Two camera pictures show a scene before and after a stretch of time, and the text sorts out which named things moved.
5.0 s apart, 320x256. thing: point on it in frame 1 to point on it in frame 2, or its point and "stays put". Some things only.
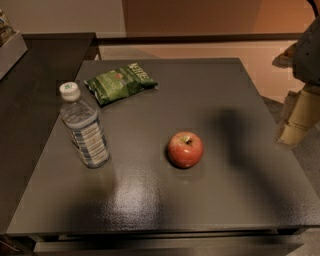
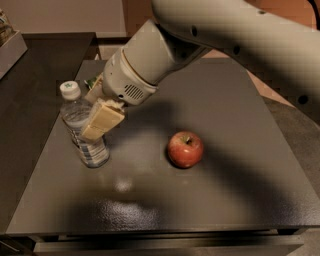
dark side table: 29,105 stays put
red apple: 185,149 stays put
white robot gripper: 308,55 to 122,81
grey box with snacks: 12,46 stays put
